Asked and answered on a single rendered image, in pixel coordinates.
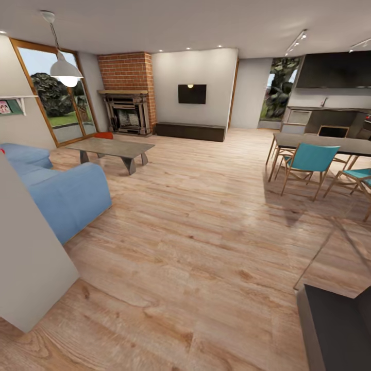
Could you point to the dishwasher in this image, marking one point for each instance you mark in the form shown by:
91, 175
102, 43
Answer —
299, 116

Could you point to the coffee table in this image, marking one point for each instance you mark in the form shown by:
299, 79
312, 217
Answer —
101, 146

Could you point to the door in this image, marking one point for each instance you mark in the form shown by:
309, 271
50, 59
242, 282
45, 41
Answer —
67, 110

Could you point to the wood fireplace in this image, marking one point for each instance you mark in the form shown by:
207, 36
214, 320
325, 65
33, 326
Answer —
128, 114

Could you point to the room light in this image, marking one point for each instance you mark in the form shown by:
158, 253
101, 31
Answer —
61, 67

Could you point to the wall mounted tv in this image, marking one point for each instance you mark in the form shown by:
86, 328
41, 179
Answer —
192, 94

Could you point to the sofa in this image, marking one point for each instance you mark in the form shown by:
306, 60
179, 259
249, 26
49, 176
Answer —
70, 200

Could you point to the storage box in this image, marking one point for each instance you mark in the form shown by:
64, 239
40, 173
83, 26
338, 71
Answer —
106, 135

